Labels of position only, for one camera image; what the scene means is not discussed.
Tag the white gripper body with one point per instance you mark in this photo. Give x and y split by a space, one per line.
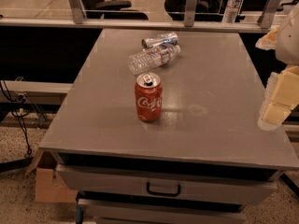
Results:
291 37

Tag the grey drawer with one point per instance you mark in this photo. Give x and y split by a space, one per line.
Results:
105 212
193 187

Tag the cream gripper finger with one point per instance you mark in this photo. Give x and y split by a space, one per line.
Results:
268 41
280 99

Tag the grey lower drawer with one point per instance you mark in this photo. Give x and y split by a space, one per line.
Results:
105 212

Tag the grey top drawer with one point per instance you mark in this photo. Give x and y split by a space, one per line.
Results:
193 187

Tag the clear plastic water bottle lying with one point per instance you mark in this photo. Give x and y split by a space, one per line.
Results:
152 58

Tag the black drawer handle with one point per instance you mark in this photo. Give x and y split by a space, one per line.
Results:
163 191

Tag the red coke can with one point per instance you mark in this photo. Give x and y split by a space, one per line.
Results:
148 96

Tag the cardboard box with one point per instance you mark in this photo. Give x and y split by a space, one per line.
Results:
50 187

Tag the upright water bottle background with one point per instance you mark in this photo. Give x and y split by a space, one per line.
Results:
231 11

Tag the black office chair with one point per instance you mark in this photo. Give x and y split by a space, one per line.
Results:
113 9

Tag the silver soda can lying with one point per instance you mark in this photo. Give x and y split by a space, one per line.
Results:
166 38

